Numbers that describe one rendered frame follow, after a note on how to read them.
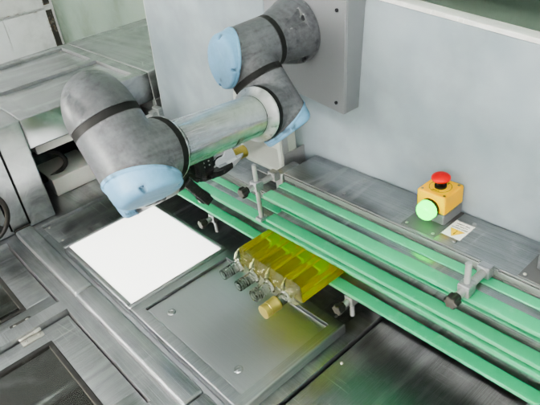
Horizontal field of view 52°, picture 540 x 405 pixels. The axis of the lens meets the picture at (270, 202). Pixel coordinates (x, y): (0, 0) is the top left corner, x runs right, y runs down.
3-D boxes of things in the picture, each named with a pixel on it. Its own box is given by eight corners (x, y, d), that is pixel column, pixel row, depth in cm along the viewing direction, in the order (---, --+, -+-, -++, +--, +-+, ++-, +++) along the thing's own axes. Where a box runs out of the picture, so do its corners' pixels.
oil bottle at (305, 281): (338, 255, 144) (277, 300, 133) (337, 239, 141) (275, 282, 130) (355, 265, 140) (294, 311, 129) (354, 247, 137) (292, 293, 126)
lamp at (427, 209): (421, 212, 122) (412, 218, 121) (421, 194, 120) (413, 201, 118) (439, 219, 119) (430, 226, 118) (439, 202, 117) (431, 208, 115)
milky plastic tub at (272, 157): (264, 145, 169) (242, 157, 165) (255, 75, 157) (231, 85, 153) (304, 162, 158) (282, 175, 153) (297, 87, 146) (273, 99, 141)
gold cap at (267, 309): (273, 304, 130) (259, 315, 128) (271, 292, 128) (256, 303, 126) (284, 311, 128) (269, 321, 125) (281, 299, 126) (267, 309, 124)
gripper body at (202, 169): (215, 147, 142) (176, 166, 136) (221, 176, 147) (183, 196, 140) (198, 139, 147) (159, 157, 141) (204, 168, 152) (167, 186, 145)
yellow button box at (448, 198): (435, 200, 128) (415, 214, 124) (437, 172, 124) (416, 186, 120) (463, 210, 123) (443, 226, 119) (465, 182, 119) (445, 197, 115)
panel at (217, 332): (153, 206, 198) (65, 253, 180) (152, 199, 196) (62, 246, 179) (346, 332, 138) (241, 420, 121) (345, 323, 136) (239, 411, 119)
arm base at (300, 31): (273, -12, 128) (239, 1, 124) (320, 4, 119) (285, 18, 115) (277, 50, 138) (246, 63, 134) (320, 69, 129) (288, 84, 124)
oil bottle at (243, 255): (292, 231, 155) (232, 269, 144) (289, 214, 152) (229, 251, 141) (305, 239, 152) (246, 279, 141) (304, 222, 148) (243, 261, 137)
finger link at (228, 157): (246, 141, 147) (214, 153, 143) (248, 161, 150) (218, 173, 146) (239, 137, 149) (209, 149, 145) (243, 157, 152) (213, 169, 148)
